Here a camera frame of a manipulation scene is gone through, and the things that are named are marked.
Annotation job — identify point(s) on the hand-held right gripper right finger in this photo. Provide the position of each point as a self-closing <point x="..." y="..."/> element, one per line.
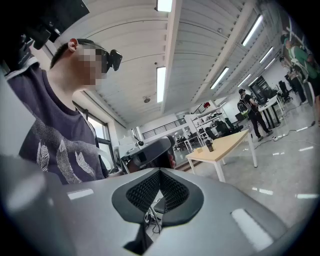
<point x="212" y="225"/>

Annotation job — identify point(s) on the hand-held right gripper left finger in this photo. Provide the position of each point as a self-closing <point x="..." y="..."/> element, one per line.
<point x="100" y="220"/>

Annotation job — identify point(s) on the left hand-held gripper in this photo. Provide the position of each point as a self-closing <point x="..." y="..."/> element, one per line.
<point x="152" y="152"/>

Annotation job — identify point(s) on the person's left hand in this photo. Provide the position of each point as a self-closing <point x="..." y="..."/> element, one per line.
<point x="172" y="158"/>

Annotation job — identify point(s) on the black mezzanine railing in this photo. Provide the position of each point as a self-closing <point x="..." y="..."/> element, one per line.
<point x="165" y="128"/>

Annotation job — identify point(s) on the small beige box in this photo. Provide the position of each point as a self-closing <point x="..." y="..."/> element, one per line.
<point x="199" y="150"/>

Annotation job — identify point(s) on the round ceiling fixture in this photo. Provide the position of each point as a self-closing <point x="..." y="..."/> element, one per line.
<point x="147" y="100"/>

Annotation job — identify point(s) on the white metal shelf rack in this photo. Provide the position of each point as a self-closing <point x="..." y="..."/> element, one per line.
<point x="197" y="117"/>

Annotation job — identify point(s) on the dark bottle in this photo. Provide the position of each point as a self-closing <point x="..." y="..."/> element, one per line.
<point x="210" y="146"/>

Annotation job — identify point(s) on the ceiling strip lights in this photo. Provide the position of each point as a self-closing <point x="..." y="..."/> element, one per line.
<point x="161" y="85"/>

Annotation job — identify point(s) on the group of black office chairs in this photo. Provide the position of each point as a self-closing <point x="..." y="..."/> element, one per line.
<point x="220" y="128"/>

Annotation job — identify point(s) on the wooden table with white legs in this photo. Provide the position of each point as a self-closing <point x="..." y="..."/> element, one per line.
<point x="225" y="147"/>

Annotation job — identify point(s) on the person's dark printed t-shirt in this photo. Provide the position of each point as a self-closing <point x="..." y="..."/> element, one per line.
<point x="50" y="112"/>

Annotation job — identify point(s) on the person's head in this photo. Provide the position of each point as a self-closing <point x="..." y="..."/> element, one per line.
<point x="75" y="72"/>

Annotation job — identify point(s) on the white desk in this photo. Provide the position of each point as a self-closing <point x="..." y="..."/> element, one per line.
<point x="268" y="103"/>

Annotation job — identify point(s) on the black backpack equipment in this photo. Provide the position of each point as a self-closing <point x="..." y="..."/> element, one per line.
<point x="62" y="15"/>

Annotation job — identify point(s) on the red wall sign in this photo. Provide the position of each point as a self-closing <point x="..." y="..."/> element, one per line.
<point x="206" y="105"/>

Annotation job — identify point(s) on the black head-worn camera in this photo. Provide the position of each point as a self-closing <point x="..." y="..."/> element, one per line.
<point x="113" y="60"/>

